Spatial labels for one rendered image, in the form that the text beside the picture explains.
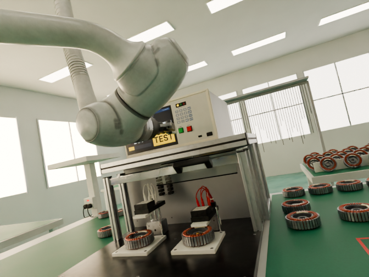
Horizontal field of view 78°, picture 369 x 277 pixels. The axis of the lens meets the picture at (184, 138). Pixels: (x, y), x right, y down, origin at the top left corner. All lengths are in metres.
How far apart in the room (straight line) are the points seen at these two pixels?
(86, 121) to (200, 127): 0.52
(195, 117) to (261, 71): 6.55
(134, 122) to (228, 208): 0.67
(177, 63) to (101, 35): 0.15
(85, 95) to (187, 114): 1.43
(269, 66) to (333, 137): 2.61
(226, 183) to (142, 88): 0.67
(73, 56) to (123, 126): 2.03
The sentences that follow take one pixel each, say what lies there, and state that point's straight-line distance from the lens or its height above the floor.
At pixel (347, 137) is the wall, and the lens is 7.35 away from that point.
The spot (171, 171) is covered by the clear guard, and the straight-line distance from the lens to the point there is 0.69.
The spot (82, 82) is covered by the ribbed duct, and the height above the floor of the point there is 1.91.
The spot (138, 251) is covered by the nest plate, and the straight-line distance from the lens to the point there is 0.91.
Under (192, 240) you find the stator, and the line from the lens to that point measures 0.81.
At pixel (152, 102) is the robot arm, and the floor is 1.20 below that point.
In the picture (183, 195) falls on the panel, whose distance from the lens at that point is 1.11.
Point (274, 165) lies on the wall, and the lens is 7.20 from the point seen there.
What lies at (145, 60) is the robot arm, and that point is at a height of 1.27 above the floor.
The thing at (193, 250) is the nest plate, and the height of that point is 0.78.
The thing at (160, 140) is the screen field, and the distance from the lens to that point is 0.99.
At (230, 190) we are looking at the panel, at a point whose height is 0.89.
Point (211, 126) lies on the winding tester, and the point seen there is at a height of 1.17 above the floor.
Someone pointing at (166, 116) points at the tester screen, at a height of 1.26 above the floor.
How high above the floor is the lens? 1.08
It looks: 4 degrees up
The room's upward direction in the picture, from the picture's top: 11 degrees counter-clockwise
